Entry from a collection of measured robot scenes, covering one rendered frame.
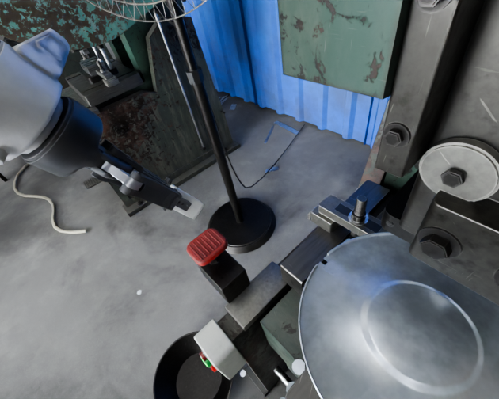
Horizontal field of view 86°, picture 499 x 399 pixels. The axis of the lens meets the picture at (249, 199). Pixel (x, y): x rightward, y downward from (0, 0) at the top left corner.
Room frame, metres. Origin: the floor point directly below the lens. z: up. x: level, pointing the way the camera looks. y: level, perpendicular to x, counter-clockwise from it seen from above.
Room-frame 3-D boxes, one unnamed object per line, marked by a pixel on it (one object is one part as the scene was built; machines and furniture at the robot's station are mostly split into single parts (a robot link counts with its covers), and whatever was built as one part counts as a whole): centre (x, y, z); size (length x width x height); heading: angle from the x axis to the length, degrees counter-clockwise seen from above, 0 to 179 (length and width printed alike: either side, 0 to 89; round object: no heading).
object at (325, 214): (0.29, -0.18, 0.76); 0.17 x 0.06 x 0.10; 32
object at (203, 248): (0.30, 0.10, 0.72); 0.07 x 0.06 x 0.08; 122
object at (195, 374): (0.26, 0.35, 0.04); 0.30 x 0.30 x 0.07
